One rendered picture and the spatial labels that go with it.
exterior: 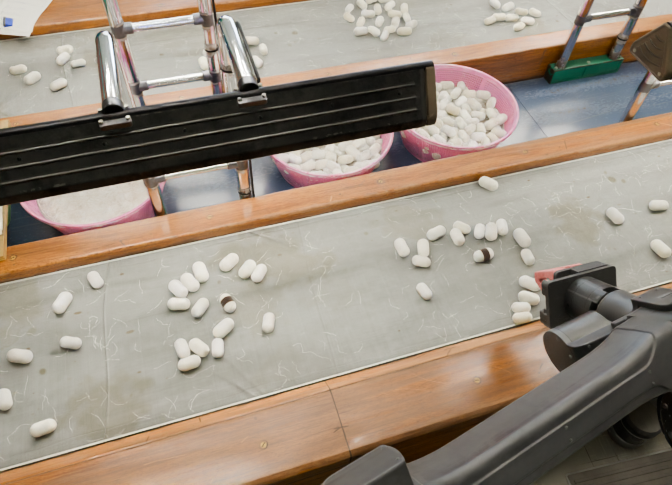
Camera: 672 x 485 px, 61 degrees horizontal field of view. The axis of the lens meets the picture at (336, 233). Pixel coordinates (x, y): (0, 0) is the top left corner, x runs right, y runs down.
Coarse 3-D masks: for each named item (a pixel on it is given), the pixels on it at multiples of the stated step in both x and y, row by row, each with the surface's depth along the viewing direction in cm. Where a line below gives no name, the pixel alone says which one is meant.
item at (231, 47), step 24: (216, 24) 74; (240, 24) 73; (96, 48) 67; (240, 48) 68; (120, 72) 74; (240, 72) 65; (120, 96) 62; (264, 96) 64; (120, 120) 61; (216, 168) 94; (240, 168) 95; (240, 192) 100
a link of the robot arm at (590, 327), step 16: (656, 288) 61; (640, 304) 59; (656, 304) 57; (576, 320) 63; (592, 320) 62; (624, 320) 60; (544, 336) 65; (560, 336) 61; (576, 336) 61; (592, 336) 60; (560, 352) 63; (576, 352) 60; (560, 368) 64
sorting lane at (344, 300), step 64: (448, 192) 107; (512, 192) 107; (576, 192) 108; (640, 192) 109; (128, 256) 94; (192, 256) 95; (256, 256) 96; (320, 256) 96; (384, 256) 97; (448, 256) 98; (512, 256) 98; (576, 256) 99; (640, 256) 100; (0, 320) 86; (64, 320) 87; (128, 320) 87; (192, 320) 88; (256, 320) 88; (320, 320) 89; (384, 320) 89; (448, 320) 90; (512, 320) 91; (0, 384) 80; (64, 384) 81; (128, 384) 81; (192, 384) 82; (256, 384) 82; (0, 448) 75; (64, 448) 75
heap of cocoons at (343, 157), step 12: (336, 144) 114; (348, 144) 113; (360, 144) 113; (372, 144) 114; (276, 156) 110; (288, 156) 110; (300, 156) 110; (312, 156) 111; (324, 156) 111; (336, 156) 113; (348, 156) 111; (360, 156) 111; (372, 156) 113; (300, 168) 109; (312, 168) 109; (324, 168) 110; (336, 168) 109; (348, 168) 109
